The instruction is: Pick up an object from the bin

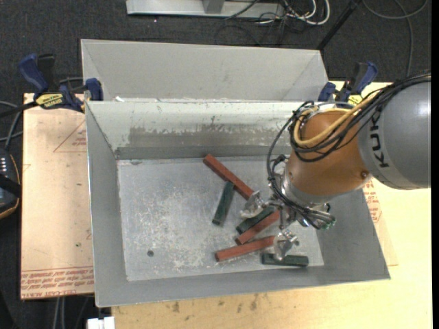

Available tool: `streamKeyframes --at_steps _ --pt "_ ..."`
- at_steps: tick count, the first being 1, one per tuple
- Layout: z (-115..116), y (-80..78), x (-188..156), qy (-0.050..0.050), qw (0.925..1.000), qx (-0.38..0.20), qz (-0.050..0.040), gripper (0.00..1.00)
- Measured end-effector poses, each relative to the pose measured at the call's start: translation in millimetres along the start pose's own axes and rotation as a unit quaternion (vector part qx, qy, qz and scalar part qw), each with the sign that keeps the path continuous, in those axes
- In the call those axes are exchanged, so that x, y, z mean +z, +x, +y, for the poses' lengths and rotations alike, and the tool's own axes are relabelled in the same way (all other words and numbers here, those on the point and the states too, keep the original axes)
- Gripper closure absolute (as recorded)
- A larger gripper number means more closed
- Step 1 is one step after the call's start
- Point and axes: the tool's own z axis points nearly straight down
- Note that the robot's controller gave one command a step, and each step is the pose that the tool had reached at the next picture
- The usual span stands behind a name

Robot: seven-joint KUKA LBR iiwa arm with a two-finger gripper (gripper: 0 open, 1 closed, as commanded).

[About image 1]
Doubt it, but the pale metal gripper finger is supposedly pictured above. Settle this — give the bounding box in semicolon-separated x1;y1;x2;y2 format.
272;230;300;263
239;190;268;219

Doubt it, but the red-brown flat block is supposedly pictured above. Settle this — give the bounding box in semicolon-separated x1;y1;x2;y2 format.
235;210;281;246
202;154;257;200
214;235;277;263

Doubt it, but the grey metal bin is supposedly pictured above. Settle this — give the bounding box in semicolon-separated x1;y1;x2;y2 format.
80;38;391;308

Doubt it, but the dark green flat block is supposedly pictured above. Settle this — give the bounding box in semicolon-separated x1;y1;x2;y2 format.
211;181;236;228
235;206;276;235
261;252;310;268

